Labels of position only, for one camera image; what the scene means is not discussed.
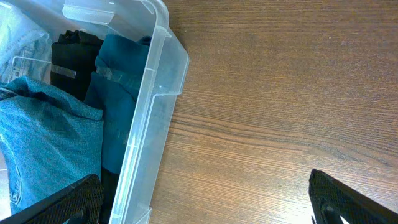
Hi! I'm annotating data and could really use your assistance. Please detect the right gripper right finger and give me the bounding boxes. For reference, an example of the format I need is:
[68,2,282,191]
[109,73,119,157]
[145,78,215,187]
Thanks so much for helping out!
[308,169,397,224]

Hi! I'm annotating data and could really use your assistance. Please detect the medium blue jeans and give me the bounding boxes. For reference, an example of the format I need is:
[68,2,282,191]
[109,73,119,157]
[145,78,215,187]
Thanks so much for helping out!
[1,76,104,214]

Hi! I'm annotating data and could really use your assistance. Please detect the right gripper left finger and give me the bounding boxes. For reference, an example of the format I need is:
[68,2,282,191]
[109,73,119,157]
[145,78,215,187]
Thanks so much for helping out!
[1,174,104,224]

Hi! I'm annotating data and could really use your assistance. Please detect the blue shirt bundle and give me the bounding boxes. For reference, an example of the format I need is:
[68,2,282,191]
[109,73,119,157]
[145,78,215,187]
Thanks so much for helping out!
[85,34,151,174]

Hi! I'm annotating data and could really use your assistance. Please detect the light blue jeans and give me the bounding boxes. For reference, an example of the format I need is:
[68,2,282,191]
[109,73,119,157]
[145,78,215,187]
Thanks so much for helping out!
[1,7,52,83]

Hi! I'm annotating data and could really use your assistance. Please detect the dark green shirt bundle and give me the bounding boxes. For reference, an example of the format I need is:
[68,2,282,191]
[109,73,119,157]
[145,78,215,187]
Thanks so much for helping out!
[99,167,119,224]

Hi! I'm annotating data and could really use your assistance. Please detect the clear plastic storage bin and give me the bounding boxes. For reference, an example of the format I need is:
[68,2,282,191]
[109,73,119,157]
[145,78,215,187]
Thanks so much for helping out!
[1,0,189,223]

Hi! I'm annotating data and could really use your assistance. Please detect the black shirt bundle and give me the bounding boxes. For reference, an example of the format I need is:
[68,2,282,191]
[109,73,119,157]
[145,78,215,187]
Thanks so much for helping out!
[50,30,103,101]

